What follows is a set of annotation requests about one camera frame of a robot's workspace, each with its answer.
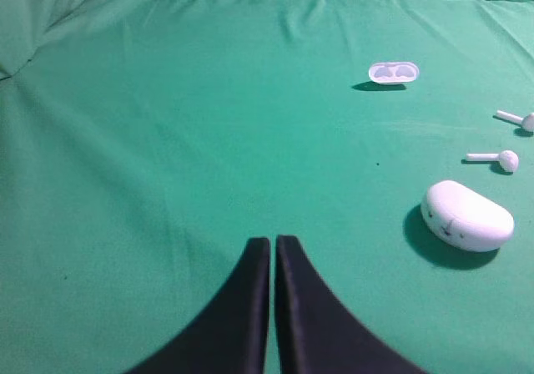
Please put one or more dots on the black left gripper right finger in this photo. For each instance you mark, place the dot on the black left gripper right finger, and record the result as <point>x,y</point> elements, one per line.
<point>315,331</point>

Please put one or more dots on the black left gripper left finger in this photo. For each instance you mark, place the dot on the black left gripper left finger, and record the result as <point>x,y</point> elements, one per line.
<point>230,334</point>

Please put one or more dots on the white bluetooth earbud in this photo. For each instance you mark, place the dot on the white bluetooth earbud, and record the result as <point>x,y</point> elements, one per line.
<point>507,159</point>
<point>526,122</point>

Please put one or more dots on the white earbud charging case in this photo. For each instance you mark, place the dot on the white earbud charging case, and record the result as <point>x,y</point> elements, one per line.
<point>463,218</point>

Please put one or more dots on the green table cloth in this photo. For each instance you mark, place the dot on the green table cloth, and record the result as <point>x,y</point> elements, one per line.
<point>144,141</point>

